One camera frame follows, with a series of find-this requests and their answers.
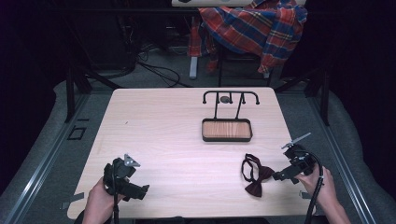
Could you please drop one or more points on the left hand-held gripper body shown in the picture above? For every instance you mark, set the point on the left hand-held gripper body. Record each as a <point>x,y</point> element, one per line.
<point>120,172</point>

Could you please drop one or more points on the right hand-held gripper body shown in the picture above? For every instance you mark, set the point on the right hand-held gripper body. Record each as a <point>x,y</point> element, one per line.
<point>299,161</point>

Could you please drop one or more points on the dark red bow tie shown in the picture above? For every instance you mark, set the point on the dark red bow tie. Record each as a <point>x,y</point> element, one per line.
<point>257,174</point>

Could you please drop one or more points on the person's right hand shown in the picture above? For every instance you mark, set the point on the person's right hand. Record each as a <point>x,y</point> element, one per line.
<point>320,189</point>

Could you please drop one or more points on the person's left hand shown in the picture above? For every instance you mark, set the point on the person's left hand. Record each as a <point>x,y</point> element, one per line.
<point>101,199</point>

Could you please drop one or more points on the grey tape strip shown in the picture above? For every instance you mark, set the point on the grey tape strip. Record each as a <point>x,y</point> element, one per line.
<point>305,195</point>

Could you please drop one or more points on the black stand with wooden tray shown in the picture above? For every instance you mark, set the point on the black stand with wooden tray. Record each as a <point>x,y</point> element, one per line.
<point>227,124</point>

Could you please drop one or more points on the small grey round object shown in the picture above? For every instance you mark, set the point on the small grey round object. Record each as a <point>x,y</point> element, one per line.
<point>225,99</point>

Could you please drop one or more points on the black chair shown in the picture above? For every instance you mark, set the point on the black chair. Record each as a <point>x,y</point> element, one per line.
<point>239,59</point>

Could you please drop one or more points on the red blue plaid shirt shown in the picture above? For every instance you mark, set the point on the red blue plaid shirt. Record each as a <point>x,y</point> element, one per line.
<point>258,28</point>

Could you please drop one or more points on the aluminium floor rail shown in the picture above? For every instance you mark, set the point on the aluminium floor rail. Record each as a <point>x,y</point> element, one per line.
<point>46,158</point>
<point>341,165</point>

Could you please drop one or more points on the black metal frame stand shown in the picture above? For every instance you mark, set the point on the black metal frame stand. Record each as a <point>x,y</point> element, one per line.
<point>74,90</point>
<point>320,93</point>

